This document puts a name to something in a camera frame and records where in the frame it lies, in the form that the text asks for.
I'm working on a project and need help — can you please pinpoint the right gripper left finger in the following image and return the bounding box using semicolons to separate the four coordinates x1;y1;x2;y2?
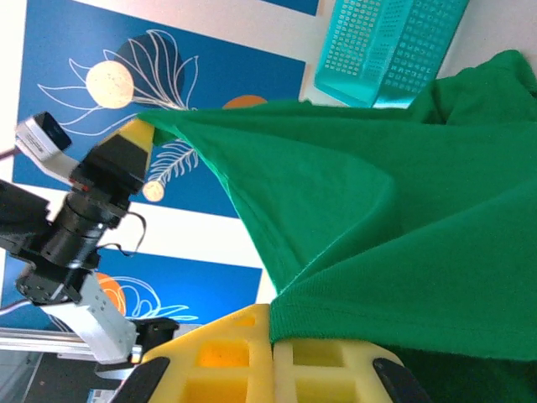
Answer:
111;302;276;403

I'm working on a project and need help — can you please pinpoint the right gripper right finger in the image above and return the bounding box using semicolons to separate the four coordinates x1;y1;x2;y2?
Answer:
272;339;433;403

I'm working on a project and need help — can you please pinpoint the green t-shirt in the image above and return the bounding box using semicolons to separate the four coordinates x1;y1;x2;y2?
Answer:
138;49;537;403

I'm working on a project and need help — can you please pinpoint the teal plastic basket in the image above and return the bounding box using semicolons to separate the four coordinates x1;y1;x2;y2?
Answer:
313;0;470;109

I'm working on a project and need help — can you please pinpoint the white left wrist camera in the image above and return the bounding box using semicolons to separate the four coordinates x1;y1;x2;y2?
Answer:
15;112;72;163

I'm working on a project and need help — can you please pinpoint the aluminium rail frame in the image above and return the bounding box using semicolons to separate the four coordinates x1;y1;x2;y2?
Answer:
0;327;102;359

